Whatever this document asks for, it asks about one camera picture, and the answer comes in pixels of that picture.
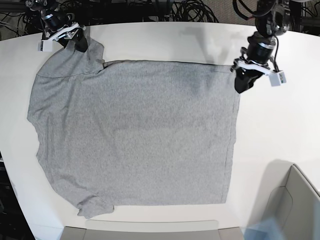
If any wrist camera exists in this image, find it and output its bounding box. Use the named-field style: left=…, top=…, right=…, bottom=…
left=37, top=40, right=53, bottom=52
left=268, top=71, right=287, bottom=87

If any black cable bundle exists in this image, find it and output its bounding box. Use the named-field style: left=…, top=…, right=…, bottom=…
left=172, top=0, right=221, bottom=24

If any grey bin right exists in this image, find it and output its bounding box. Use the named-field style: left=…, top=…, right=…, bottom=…
left=263, top=165, right=320, bottom=240

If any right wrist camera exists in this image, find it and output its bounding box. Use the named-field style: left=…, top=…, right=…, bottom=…
left=37, top=40, right=53, bottom=52

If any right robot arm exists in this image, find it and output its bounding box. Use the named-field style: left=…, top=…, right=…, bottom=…
left=25, top=0, right=88, bottom=53

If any grey T-shirt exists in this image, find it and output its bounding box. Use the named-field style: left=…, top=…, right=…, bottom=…
left=27, top=39, right=240, bottom=219

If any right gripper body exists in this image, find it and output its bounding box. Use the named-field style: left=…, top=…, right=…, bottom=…
left=39, top=11, right=85, bottom=43

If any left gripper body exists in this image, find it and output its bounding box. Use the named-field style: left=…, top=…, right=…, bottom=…
left=231, top=32, right=278, bottom=75

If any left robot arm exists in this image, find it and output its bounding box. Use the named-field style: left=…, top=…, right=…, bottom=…
left=230, top=0, right=291, bottom=94

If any blue translucent object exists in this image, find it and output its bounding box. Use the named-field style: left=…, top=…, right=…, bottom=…
left=242, top=213, right=288, bottom=240

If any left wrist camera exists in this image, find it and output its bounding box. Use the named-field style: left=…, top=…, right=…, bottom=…
left=268, top=71, right=287, bottom=87

